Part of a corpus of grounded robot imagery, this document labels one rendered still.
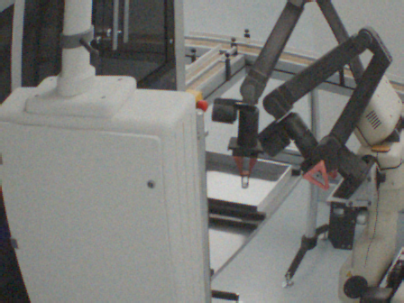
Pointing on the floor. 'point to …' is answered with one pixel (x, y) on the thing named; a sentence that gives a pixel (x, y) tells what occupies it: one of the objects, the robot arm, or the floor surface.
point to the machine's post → (179, 44)
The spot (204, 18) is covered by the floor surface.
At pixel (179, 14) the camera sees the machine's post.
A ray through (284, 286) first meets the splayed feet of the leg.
